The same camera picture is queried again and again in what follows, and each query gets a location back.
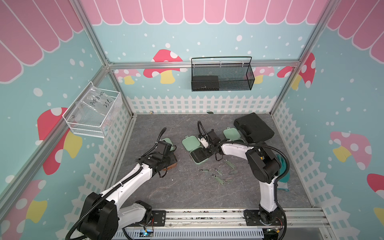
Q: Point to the black wire wall basket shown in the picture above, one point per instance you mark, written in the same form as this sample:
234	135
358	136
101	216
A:
235	73

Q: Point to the brown case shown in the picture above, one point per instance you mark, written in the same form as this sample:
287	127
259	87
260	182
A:
172	163

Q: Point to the green case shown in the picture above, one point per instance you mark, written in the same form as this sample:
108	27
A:
233	135
197	151
168	140

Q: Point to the black box in basket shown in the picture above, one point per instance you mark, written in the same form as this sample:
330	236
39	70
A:
205	83

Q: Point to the green work glove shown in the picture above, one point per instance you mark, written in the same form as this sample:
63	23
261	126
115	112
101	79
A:
283	182

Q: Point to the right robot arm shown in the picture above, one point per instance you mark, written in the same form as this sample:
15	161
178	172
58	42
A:
268	166

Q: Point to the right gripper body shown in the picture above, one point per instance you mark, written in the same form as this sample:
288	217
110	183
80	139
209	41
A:
210	148

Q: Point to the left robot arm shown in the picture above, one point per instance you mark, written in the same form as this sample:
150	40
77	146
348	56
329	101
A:
101	216

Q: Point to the clear plastic bag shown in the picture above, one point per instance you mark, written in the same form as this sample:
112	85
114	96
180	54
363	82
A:
97	109

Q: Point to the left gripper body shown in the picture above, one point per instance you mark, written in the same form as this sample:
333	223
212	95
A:
169	160

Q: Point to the black plastic tool case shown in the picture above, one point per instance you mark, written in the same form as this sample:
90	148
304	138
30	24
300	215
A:
253	128

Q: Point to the green nail clipper large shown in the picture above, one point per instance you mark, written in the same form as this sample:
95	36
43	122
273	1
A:
230	164

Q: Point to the front aluminium rail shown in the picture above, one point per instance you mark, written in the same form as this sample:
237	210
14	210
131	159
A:
236	218

